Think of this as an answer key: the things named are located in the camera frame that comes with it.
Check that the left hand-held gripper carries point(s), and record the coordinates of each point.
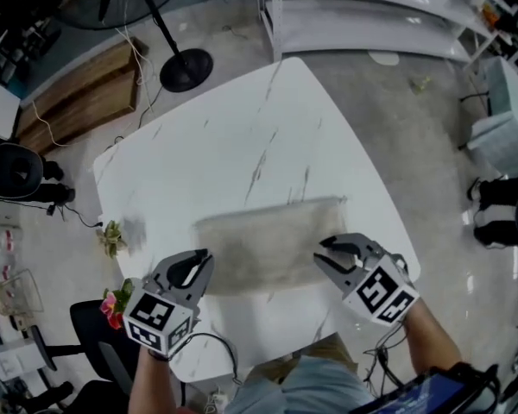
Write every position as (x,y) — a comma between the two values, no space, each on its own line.
(155,317)

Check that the table with light blue cloth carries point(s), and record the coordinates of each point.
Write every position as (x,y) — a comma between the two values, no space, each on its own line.
(500,136)

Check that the black pedestal fan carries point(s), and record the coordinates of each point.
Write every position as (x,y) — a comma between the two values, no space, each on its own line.
(185,71)

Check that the black tablet device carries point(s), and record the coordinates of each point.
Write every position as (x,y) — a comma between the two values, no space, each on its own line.
(427,393)

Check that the wooden floor platform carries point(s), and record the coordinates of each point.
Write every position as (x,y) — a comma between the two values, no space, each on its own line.
(82,97)

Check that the white metal shelf rack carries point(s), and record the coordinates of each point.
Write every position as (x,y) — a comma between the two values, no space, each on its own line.
(349,15)

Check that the beige cloth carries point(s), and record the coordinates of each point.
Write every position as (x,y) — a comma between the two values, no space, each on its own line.
(267,248)

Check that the black wrist bands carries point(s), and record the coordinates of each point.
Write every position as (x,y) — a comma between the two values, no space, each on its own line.
(157,356)

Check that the pink potted flowers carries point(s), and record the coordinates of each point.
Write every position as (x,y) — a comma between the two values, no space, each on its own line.
(112,306)

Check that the small green potted plant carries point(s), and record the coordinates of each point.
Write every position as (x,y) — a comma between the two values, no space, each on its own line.
(112,235)

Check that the clear acrylic box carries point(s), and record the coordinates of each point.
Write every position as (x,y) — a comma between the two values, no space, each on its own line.
(19,291)

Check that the small green floor item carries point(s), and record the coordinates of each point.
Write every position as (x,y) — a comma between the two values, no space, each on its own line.
(419,85)

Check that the white floor disc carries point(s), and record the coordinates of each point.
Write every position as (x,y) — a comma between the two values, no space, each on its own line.
(384,58)

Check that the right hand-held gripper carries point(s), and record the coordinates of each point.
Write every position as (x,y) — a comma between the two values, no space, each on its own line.
(380,293)

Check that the person's left forearm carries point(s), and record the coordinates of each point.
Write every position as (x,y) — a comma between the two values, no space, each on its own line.
(153,386)

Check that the black office chair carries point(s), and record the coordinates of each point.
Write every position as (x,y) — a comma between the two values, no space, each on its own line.
(95,339)
(82,397)

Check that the person's right forearm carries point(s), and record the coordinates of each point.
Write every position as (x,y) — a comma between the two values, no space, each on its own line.
(431,339)

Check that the person's khaki trousers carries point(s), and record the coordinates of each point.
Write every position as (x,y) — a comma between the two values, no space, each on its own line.
(328,349)

